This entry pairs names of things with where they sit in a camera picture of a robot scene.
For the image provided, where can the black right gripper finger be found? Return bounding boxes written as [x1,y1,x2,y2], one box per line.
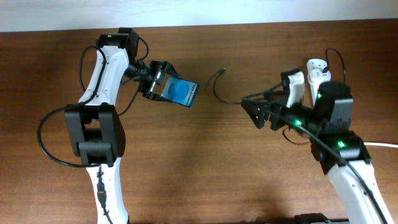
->
[242,83,285,100]
[241,98,270,129]

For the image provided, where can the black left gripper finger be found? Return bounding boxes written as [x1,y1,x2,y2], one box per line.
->
[144,92,172,103]
[161,61,181,78]

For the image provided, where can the blue Galaxy smartphone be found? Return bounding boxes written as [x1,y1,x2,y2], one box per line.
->
[161,77,199,108]

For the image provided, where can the black USB charging cable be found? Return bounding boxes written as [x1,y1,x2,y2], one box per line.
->
[213,47,346,105]

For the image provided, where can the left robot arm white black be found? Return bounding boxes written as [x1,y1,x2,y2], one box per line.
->
[65,27,179,223]

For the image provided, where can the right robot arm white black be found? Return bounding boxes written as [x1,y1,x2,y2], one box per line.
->
[241,81,393,223]

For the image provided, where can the white USB charger adapter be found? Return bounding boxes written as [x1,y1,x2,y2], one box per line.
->
[307,58,331,86]

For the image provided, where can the white power strip red switches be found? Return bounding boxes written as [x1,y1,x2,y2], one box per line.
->
[307,58,331,105]

